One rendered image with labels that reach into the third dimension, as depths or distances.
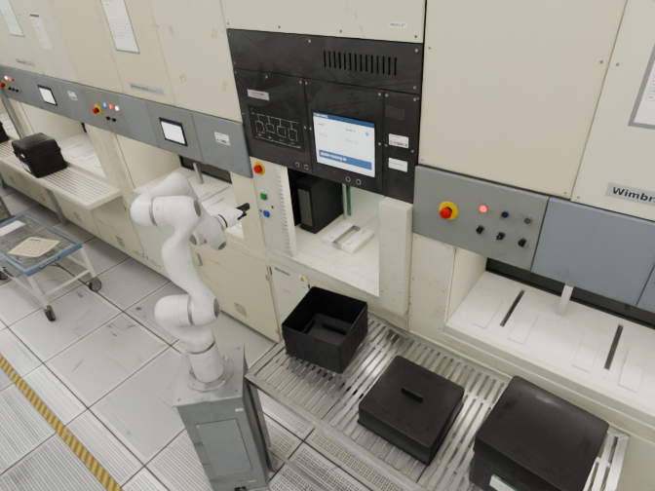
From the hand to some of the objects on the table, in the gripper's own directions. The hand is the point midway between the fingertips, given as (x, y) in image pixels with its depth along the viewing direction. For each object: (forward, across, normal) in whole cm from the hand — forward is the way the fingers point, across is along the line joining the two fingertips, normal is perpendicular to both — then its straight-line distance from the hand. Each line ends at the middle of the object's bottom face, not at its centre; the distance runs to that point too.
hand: (245, 207), depth 211 cm
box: (-23, -146, +44) cm, 154 cm away
